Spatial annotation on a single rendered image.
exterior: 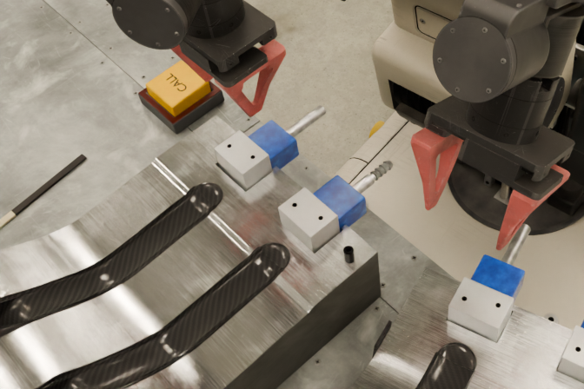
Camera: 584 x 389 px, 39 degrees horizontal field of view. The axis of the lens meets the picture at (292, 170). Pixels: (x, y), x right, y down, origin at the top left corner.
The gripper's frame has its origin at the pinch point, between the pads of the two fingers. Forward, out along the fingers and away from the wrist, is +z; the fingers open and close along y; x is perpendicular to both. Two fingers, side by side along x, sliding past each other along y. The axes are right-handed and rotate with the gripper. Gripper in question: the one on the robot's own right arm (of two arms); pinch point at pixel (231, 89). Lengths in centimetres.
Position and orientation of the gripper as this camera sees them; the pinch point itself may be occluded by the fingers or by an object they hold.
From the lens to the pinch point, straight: 80.5
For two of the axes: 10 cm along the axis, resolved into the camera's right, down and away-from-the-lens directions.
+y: 6.6, 5.4, -5.3
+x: 7.5, -5.7, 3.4
